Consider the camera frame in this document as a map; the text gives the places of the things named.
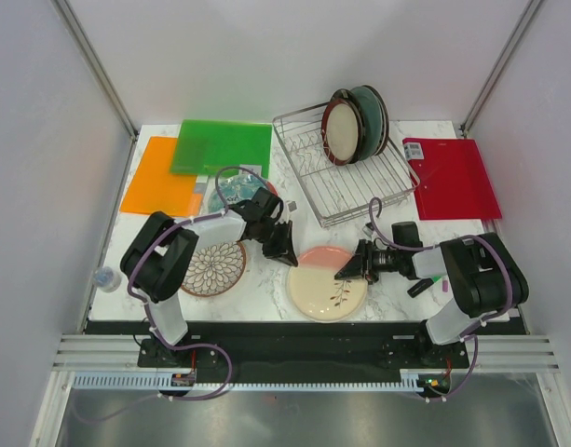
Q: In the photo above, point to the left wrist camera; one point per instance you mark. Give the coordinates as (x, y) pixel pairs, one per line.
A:
(291, 206)

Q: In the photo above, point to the white cable duct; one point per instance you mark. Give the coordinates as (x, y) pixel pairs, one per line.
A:
(173, 381)

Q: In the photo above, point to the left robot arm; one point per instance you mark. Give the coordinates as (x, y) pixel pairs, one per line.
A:
(157, 260)

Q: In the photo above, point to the metal wire dish rack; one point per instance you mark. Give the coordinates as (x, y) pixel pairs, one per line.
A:
(338, 194)

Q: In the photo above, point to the dark striped plate behind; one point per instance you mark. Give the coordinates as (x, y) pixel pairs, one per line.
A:
(386, 127)

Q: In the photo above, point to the brown floral pattern plate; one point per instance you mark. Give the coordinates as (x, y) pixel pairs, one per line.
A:
(215, 270)

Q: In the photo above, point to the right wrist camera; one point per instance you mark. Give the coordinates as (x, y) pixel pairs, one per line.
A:
(368, 230)

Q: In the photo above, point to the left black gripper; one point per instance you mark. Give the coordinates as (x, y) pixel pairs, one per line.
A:
(284, 251)

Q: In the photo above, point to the orange plastic folder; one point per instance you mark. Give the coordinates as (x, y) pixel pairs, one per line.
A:
(154, 188)

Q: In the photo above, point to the red blue flower plate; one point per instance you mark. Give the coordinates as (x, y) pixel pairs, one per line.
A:
(235, 189)

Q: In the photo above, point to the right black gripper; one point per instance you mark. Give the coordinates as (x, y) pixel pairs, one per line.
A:
(360, 264)

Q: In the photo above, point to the teal green plate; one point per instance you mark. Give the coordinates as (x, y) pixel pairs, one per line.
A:
(372, 120)

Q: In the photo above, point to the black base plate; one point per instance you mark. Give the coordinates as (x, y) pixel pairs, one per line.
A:
(271, 350)

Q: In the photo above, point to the crumpled plastic bottle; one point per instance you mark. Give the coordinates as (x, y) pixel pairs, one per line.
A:
(106, 279)

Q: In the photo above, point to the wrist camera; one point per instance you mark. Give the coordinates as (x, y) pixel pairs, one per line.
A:
(368, 230)
(291, 206)

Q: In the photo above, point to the black gold rimmed plate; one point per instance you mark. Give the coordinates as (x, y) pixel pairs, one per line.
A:
(346, 94)

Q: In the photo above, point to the green plastic folder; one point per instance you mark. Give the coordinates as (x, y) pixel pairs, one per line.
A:
(204, 147)

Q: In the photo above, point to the pink beige leaf plate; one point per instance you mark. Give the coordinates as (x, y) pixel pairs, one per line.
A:
(315, 292)

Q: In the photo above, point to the red plastic folder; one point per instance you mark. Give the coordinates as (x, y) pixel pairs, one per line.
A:
(453, 181)

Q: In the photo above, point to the black green highlighter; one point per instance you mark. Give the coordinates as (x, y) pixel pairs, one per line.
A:
(422, 285)

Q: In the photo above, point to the dark red rimmed beige plate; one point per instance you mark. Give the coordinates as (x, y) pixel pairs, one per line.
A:
(340, 131)

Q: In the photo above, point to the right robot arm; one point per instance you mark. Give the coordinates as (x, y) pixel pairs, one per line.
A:
(484, 279)

